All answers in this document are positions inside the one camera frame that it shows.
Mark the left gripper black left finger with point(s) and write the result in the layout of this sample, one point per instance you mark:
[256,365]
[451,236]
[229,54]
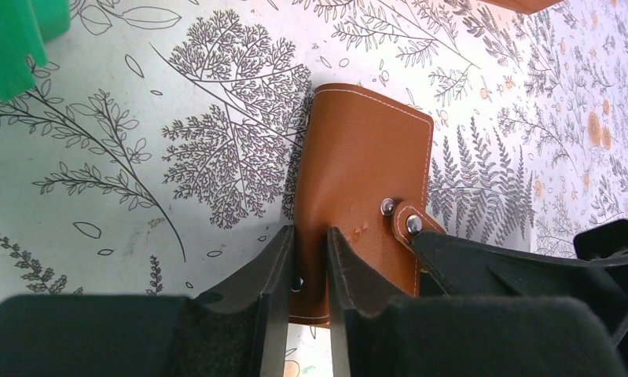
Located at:
[236,328]

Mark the green plastic card box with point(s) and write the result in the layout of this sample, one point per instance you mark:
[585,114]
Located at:
[25,27]

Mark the orange wooden compartment tray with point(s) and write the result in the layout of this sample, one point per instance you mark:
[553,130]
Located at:
[526,7]

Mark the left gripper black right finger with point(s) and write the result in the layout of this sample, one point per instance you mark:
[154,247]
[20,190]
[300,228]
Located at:
[379,330]

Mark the brown leather card holder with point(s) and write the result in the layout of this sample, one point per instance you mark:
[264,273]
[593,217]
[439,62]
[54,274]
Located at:
[363,169]

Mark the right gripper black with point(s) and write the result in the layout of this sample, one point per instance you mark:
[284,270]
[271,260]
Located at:
[597,275]

